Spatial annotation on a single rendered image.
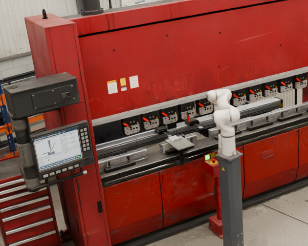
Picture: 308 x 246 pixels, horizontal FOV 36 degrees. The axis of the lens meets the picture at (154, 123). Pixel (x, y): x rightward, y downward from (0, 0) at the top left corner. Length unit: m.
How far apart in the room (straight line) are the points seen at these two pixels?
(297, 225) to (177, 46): 2.19
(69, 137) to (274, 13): 2.48
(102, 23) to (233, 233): 2.24
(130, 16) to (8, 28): 4.29
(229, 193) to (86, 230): 1.33
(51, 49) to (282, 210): 2.99
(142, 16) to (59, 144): 1.37
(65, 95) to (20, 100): 0.33
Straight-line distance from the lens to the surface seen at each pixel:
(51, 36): 3.79
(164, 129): 4.84
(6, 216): 4.59
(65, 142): 3.64
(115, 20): 4.13
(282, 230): 5.04
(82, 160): 3.74
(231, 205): 4.40
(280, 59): 5.14
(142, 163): 4.52
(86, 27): 4.06
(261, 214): 5.28
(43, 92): 3.51
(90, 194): 4.27
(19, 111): 3.50
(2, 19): 8.20
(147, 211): 4.71
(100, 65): 4.16
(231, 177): 4.27
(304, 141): 5.52
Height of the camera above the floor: 2.83
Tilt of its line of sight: 21 degrees down
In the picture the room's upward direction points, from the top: 6 degrees counter-clockwise
